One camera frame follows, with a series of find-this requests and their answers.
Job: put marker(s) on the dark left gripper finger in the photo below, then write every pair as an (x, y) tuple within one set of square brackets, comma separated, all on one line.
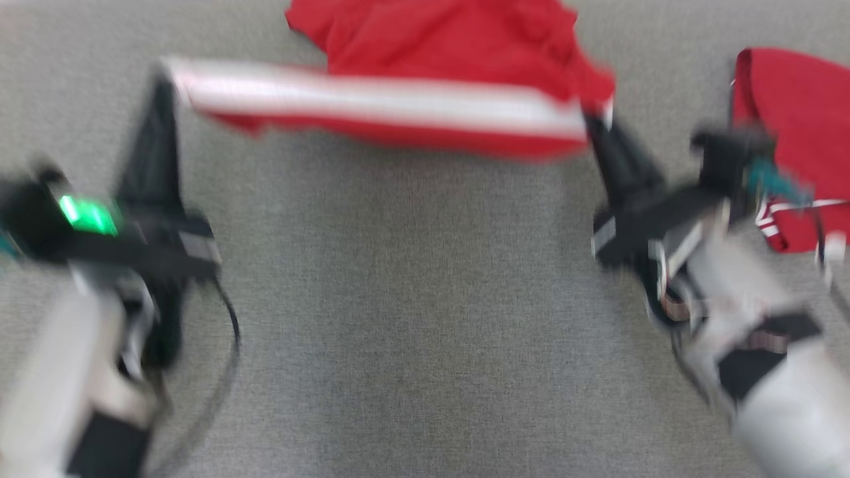
[(171, 159), (143, 159)]

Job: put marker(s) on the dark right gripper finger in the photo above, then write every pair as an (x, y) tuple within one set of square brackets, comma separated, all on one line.
[(641, 169), (614, 172)]

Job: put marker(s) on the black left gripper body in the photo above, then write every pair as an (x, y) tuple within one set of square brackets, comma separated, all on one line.
[(153, 245)]

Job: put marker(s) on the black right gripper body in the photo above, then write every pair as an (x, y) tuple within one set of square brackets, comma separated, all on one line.
[(651, 222)]

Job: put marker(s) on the red jersey with lettering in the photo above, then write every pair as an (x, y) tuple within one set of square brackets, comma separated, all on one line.
[(803, 119)]

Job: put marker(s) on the red shorts with white stripe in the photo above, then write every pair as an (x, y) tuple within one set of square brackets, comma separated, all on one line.
[(438, 60)]

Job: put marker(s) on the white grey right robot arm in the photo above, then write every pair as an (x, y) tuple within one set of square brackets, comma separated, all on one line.
[(764, 345)]

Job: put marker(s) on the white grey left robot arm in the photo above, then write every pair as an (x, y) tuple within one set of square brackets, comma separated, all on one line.
[(60, 372)]

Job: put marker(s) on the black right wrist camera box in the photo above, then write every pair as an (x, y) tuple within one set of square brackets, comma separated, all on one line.
[(730, 159)]

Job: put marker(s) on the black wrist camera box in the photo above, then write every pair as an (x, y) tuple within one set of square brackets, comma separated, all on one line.
[(40, 212), (730, 159)]

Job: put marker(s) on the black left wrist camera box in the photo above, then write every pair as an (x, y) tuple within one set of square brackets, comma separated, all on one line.
[(40, 212)]

